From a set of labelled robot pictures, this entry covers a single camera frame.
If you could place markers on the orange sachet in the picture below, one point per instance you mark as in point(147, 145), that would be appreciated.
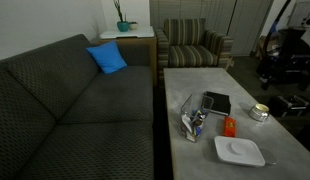
point(229, 126)

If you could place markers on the wooden side table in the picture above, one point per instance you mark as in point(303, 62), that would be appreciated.
point(141, 42)

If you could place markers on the clear cup with items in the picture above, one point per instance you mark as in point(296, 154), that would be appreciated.
point(192, 125)

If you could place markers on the striped armchair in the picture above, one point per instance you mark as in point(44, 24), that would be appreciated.
point(190, 50)

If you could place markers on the blue cushion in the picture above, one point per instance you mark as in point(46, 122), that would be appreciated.
point(107, 57)

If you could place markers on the black box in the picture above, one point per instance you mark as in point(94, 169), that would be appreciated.
point(219, 101)

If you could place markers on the small white plant pot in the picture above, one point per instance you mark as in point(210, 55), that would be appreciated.
point(133, 25)

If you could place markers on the teal pot with plant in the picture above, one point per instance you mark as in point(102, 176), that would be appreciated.
point(122, 26)

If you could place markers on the window blinds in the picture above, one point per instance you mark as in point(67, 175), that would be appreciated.
point(188, 9)

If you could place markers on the dark grey sofa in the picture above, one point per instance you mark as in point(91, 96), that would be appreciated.
point(61, 116)

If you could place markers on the white square plate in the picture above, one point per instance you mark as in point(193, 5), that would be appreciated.
point(238, 150)

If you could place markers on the silver candle jar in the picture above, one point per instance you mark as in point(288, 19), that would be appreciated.
point(259, 112)

